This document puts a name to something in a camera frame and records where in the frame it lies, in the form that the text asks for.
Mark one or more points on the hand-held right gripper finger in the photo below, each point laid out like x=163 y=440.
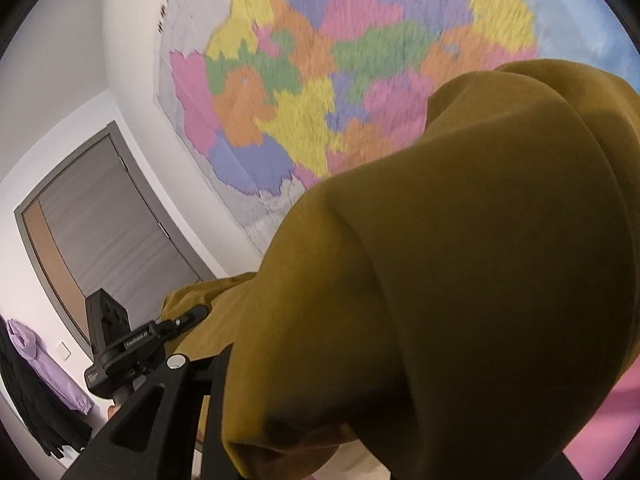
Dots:
x=215 y=390

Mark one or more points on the pink garment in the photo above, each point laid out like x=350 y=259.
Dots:
x=595 y=435

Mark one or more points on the purple hoodie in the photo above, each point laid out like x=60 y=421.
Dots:
x=42 y=365

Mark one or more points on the black coat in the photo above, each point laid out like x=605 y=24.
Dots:
x=35 y=400

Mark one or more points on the mustard brown jacket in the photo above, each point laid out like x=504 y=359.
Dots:
x=425 y=285

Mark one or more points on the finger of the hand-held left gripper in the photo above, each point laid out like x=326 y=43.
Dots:
x=182 y=319

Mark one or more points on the white wall switch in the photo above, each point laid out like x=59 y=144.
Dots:
x=63 y=350

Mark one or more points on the grey door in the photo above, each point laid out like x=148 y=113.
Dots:
x=100 y=230

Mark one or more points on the colourful wall map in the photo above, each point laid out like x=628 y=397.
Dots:
x=350 y=85

